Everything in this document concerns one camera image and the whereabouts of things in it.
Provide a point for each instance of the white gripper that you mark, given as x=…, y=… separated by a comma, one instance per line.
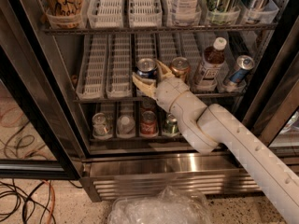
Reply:
x=168, y=92

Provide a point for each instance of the blue pepsi can shelf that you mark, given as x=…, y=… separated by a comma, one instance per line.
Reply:
x=147, y=68

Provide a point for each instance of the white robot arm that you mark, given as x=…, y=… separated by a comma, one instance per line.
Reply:
x=206, y=126

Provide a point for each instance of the red can behind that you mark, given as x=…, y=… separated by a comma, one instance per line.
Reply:
x=147, y=105

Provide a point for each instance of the gold can middle shelf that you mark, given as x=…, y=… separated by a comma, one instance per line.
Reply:
x=180, y=67

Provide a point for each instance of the red coke can front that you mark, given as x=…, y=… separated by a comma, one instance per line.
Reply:
x=148, y=122

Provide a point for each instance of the green can front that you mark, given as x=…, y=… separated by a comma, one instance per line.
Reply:
x=170, y=126

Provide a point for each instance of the white bottle top shelf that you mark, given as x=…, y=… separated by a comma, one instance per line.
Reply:
x=184, y=12

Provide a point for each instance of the silver can bottom left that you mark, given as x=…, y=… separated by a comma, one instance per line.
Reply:
x=101, y=124

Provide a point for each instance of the tilted blue silver can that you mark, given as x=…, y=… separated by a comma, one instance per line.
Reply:
x=243, y=65

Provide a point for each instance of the steel fridge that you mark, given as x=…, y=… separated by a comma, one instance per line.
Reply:
x=48, y=61

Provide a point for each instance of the green can top shelf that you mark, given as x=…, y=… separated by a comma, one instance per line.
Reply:
x=222, y=12

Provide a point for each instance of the tan lacroix can top shelf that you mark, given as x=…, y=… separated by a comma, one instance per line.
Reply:
x=65, y=14

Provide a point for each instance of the right glass fridge door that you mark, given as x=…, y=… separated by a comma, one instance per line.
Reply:
x=277, y=100

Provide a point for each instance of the glass fridge door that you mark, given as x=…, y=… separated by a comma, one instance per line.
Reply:
x=30, y=148
x=277, y=100

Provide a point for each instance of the blue silver can top shelf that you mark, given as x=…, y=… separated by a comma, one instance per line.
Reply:
x=254, y=10

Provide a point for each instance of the left glass fridge door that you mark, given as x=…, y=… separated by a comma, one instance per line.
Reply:
x=30, y=148

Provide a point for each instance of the white tray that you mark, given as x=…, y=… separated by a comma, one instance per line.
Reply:
x=106, y=13
x=91, y=80
x=119, y=67
x=145, y=13

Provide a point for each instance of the clear bottle white cap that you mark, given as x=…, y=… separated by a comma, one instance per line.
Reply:
x=125, y=124

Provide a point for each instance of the brown tea bottle white cap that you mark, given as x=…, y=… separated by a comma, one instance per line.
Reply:
x=211, y=63

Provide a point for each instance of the white tray middle far left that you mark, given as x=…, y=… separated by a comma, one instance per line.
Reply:
x=91, y=80

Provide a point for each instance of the clear plastic bag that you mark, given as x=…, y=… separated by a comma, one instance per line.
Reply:
x=170, y=206

